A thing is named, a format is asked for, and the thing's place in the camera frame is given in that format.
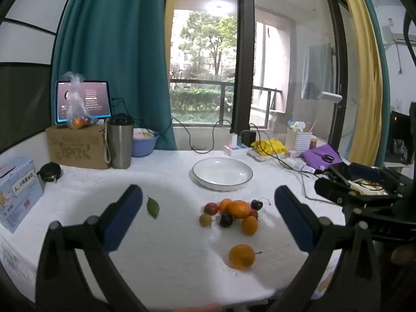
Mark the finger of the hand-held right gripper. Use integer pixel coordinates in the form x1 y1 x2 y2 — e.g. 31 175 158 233
349 163 405 187
314 176 391 207

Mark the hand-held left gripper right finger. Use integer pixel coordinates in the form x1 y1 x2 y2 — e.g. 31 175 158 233
270 185 382 312

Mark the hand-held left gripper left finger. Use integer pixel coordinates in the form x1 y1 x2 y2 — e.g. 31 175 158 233
35 184 150 312

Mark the dark cherry with stem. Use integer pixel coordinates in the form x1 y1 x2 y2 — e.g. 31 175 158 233
250 198 271 211

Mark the deep orange tangerine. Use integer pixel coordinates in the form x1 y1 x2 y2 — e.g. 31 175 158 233
227 200 251 219

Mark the white plate with dark rim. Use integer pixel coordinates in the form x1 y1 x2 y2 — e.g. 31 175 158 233
192 157 254 192

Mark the person's right hand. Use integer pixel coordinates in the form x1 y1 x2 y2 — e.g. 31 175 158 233
391 244 416 264

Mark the green leaf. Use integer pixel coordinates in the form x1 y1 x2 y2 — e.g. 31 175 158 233
146 196 160 219

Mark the white tube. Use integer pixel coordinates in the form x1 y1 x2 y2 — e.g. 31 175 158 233
286 158 316 173

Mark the purple cloth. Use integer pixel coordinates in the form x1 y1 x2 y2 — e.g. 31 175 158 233
299 143 345 170

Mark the white woven basket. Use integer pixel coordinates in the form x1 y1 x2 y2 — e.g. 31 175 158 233
285 121 317 152

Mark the white folded paper stack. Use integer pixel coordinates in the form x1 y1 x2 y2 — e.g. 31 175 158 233
247 149 287 163

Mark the blue plastic bowl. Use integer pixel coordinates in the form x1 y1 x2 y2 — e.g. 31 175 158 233
132 128 160 157

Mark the stainless steel tumbler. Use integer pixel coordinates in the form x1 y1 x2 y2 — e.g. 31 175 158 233
103 113 134 170

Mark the yellow plastic bag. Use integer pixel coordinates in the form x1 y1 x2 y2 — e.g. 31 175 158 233
250 138 288 157

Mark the white desk lamp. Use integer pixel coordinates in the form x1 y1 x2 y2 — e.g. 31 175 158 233
317 92 346 145

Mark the cardboard box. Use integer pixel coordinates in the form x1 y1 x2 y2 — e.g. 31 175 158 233
45 122 111 170

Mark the black round pouch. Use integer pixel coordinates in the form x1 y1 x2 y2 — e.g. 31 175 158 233
37 162 62 183

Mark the white power strip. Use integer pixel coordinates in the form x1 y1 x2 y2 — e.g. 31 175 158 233
224 143 257 157

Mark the black charger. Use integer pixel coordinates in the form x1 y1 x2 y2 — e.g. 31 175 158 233
241 130 257 148

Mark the yellow curtain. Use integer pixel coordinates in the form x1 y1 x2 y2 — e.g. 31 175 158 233
335 0 384 170
164 0 183 83

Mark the blue printed tissue box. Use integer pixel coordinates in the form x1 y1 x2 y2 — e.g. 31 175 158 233
0 157 44 233

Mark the light blue hanging cloth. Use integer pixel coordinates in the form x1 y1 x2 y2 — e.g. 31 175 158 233
301 42 334 100

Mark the tablet screen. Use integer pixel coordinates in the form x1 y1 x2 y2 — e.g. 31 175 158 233
55 80 113 125

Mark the clear plastic bag of fruit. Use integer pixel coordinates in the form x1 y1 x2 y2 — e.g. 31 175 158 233
66 71 98 130

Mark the white air conditioner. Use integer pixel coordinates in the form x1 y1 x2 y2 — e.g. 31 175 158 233
382 23 416 44

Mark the black balcony railing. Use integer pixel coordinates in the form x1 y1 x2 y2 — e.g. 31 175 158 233
170 79 283 111

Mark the black charger cable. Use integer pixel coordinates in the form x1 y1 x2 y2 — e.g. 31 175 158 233
249 123 345 206

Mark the black looped cable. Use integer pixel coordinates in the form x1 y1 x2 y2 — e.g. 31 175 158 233
171 116 235 154

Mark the black tablet cable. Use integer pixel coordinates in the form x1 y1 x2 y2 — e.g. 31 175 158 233
110 96 173 137

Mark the black window frame post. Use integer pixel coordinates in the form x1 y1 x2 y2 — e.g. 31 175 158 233
231 0 256 134

